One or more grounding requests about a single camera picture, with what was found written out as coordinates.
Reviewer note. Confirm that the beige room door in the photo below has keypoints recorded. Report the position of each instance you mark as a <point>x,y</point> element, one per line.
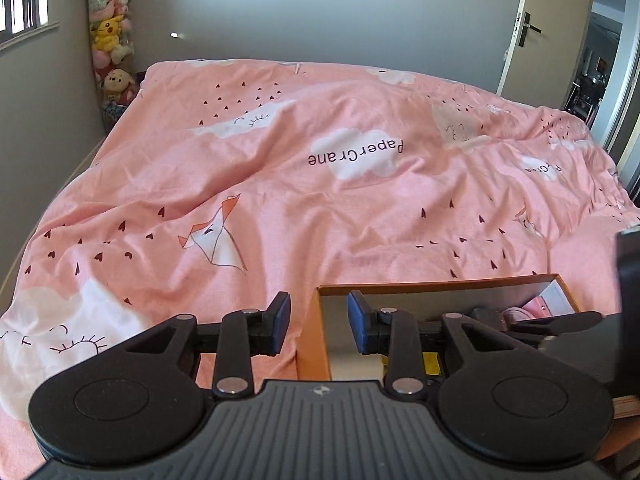
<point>555,20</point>

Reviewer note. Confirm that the pink printed duvet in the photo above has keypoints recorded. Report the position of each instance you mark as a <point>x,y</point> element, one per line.
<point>300,210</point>

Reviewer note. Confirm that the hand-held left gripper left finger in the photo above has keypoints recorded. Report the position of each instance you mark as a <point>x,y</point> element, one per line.
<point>282,322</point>

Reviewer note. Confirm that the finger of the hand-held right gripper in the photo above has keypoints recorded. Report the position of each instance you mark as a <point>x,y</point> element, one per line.
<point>555,322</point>

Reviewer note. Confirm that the yellow plastic box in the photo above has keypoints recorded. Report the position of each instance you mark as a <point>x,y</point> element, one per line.
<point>431,362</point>

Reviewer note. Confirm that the column of stuffed toys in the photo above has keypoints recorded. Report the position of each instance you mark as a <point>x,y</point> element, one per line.
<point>112,40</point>

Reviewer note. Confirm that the orange cardboard box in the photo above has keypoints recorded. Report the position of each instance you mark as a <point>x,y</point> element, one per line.
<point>312,340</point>

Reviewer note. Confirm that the pink case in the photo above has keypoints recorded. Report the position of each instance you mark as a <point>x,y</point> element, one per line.
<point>535,307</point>

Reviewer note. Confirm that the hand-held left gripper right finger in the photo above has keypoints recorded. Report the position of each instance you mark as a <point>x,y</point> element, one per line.
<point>356,327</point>

